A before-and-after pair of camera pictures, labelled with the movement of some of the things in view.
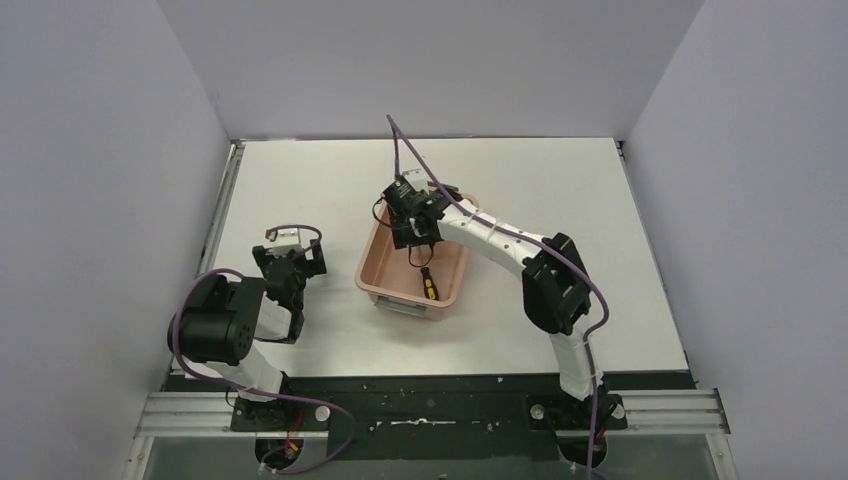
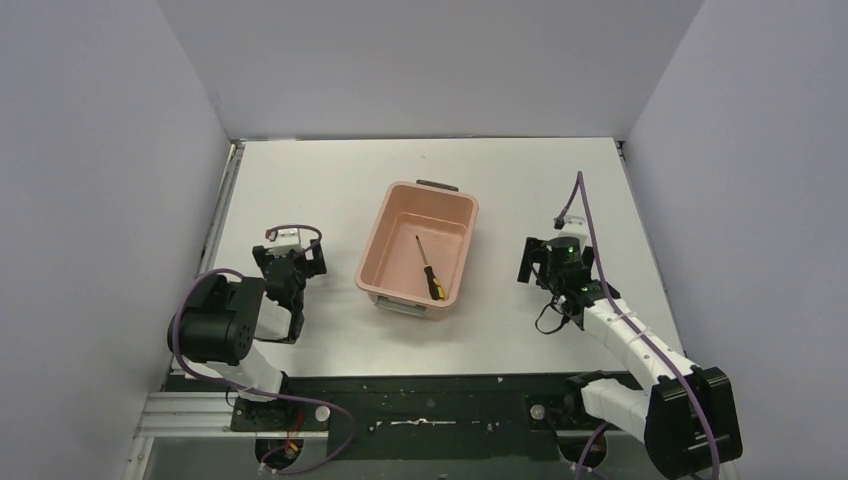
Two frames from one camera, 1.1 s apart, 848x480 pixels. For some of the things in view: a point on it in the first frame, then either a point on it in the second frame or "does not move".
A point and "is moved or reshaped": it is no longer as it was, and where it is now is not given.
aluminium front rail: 210,415 does not move
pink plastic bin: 392,276 does not move
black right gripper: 413,232 -> 544,266
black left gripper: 291,263 does not move
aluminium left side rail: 206,261 does not move
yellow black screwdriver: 429,284 is moved or reshaped
